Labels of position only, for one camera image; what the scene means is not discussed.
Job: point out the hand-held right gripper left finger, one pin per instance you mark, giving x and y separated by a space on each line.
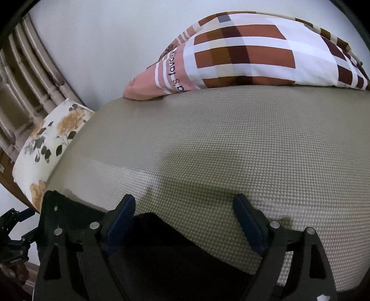
123 218

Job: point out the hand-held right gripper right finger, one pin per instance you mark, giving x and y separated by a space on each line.
247 221

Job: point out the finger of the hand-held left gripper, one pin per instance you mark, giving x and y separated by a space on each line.
30 235
27 213

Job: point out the black pants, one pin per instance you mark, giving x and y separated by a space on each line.
179 249

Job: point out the beige woven bed mat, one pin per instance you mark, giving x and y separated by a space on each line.
216 144

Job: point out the beige slatted headboard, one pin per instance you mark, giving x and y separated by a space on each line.
20 86

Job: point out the checkered brown white pillow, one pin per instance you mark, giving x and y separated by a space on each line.
245 52

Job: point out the brown wooden bed frame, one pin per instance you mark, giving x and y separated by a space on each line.
14 189

